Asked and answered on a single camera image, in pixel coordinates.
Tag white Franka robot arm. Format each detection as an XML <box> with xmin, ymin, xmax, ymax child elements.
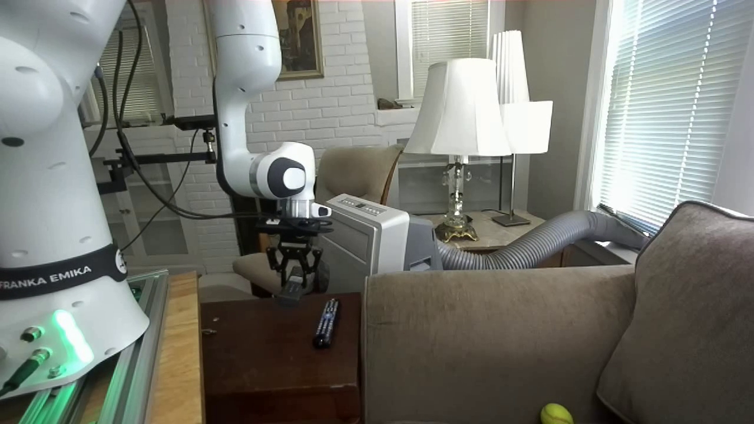
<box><xmin>0</xmin><ymin>0</ymin><xmax>329</xmax><ymax>399</ymax></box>

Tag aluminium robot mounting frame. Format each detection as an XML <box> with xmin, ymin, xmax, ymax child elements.
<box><xmin>0</xmin><ymin>271</ymin><xmax>170</xmax><ymax>406</ymax></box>

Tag brown sofa cushion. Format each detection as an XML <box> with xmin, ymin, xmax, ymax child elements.
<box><xmin>596</xmin><ymin>201</ymin><xmax>754</xmax><ymax>424</ymax></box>

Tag black camera on mount arm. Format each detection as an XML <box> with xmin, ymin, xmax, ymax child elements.
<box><xmin>98</xmin><ymin>116</ymin><xmax>219</xmax><ymax>194</ymax></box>

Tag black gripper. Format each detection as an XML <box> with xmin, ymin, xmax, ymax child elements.
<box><xmin>264</xmin><ymin>216</ymin><xmax>331</xmax><ymax>293</ymax></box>

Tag black remote on table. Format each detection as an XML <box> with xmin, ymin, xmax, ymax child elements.
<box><xmin>313</xmin><ymin>298</ymin><xmax>338</xmax><ymax>348</ymax></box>

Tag dark wooden side table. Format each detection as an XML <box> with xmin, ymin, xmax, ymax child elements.
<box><xmin>203</xmin><ymin>295</ymin><xmax>362</xmax><ymax>424</ymax></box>

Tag yellow tennis ball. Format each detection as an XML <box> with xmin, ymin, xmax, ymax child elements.
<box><xmin>540</xmin><ymin>402</ymin><xmax>575</xmax><ymax>424</ymax></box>

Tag white window blinds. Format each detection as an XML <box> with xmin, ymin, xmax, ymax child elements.
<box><xmin>597</xmin><ymin>0</ymin><xmax>754</xmax><ymax>225</ymax></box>

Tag black remote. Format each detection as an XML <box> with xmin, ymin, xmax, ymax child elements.
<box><xmin>275</xmin><ymin>267</ymin><xmax>306</xmax><ymax>303</ymax></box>
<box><xmin>313</xmin><ymin>298</ymin><xmax>338</xmax><ymax>348</ymax></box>

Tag light wooden side table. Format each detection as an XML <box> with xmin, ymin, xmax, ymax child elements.
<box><xmin>428</xmin><ymin>213</ymin><xmax>542</xmax><ymax>253</ymax></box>

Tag brown fabric sofa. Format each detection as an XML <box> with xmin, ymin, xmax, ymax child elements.
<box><xmin>359</xmin><ymin>198</ymin><xmax>754</xmax><ymax>424</ymax></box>

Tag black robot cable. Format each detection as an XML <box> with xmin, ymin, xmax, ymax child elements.
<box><xmin>85</xmin><ymin>0</ymin><xmax>237</xmax><ymax>222</ymax></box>

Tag grey flexible exhaust hose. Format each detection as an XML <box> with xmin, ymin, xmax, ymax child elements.
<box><xmin>428</xmin><ymin>208</ymin><xmax>649</xmax><ymax>273</ymax></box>

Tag white shade table lamp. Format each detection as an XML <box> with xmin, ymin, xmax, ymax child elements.
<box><xmin>405</xmin><ymin>59</ymin><xmax>509</xmax><ymax>242</ymax></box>

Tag black fireplace screen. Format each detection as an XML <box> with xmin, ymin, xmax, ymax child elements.
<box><xmin>231</xmin><ymin>194</ymin><xmax>277</xmax><ymax>254</ymax></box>

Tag beige armchair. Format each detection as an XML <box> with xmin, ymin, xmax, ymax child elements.
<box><xmin>233</xmin><ymin>143</ymin><xmax>399</xmax><ymax>297</ymax></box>

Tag framed wall picture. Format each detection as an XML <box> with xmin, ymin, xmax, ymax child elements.
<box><xmin>272</xmin><ymin>0</ymin><xmax>322</xmax><ymax>79</ymax></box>

